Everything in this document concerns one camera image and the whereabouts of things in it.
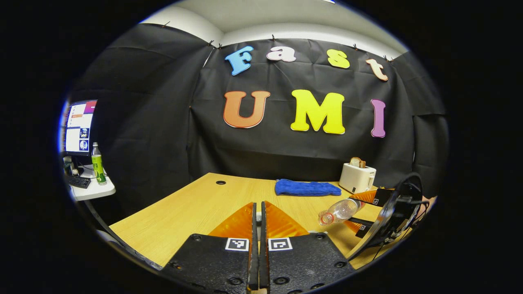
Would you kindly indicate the green drink bottle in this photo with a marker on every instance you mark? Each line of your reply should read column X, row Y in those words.
column 98, row 167

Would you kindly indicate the blue towel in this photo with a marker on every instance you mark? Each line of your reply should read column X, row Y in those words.
column 306, row 188

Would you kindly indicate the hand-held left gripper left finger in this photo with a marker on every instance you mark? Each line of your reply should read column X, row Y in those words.
column 212, row 261

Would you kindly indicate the white side table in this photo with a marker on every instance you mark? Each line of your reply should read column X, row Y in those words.
column 96, row 191

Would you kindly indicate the black keyboard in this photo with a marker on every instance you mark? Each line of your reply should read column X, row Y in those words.
column 78, row 181

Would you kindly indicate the white toaster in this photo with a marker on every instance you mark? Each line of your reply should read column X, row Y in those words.
column 355, row 179

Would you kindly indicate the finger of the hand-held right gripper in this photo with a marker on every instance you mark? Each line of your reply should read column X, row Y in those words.
column 382, row 197
column 363, row 230

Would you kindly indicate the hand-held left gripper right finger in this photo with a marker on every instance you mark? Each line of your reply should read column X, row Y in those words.
column 302, row 261

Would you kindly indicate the computer monitor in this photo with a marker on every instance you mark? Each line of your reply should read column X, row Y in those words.
column 79, row 126

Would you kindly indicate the clear plastic water bottle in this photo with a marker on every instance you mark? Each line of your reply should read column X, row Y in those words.
column 341, row 210

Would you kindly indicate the black backdrop cloth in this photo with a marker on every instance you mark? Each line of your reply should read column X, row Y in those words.
column 163, row 102

